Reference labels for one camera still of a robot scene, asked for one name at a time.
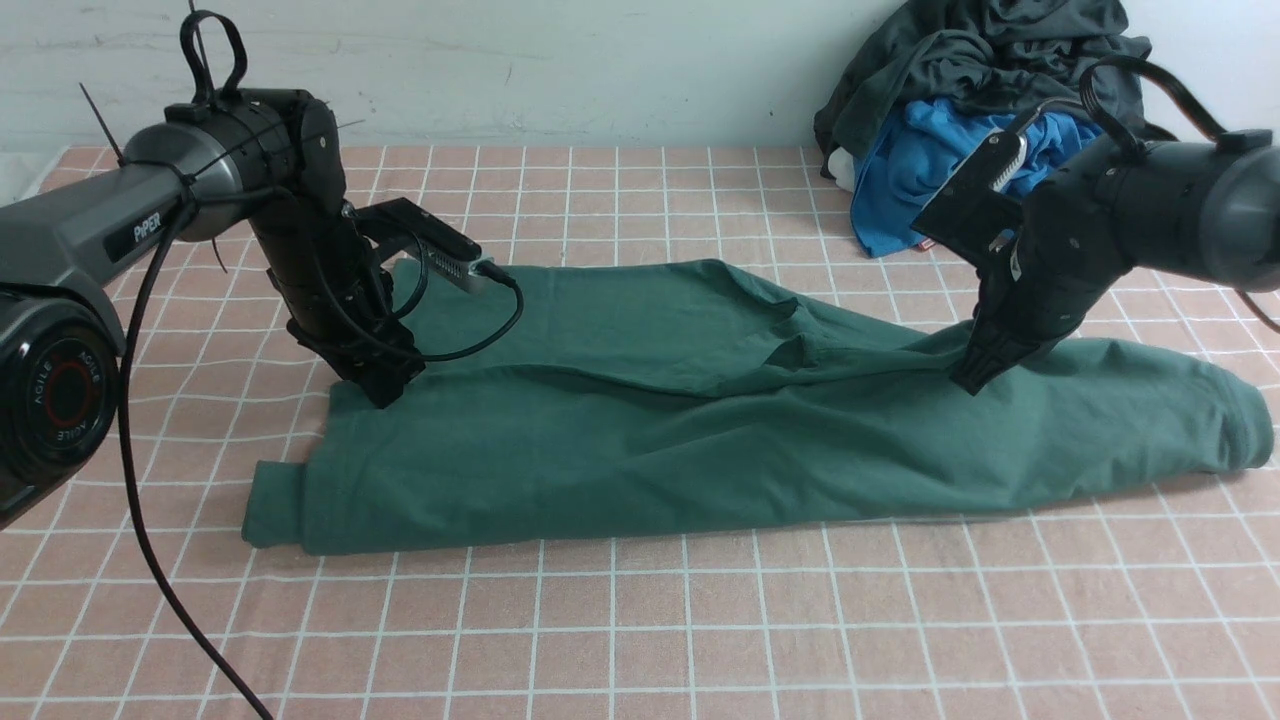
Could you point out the green long-sleeved shirt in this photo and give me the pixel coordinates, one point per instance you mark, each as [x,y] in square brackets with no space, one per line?
[692,397]

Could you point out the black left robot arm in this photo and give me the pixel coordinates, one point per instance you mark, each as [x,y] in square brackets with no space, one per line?
[270,158]

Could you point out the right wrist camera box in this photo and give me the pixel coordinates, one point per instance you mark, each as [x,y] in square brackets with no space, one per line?
[971,214]

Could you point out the blue crumpled garment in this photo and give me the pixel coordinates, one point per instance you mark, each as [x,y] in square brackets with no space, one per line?
[919,146]

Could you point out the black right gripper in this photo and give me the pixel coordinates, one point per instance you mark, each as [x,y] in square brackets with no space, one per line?
[1064,258]

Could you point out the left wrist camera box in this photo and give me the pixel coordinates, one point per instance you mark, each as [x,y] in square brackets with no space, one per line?
[399,225]

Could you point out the pink checkered tablecloth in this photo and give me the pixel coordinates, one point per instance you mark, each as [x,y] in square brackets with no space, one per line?
[1159,605]

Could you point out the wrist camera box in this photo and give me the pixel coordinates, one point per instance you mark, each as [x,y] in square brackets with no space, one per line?
[399,225]
[971,214]

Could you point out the dark grey crumpled garment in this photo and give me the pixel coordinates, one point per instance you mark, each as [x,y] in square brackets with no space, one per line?
[987,57]

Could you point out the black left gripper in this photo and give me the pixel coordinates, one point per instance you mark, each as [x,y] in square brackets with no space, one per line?
[338,295]

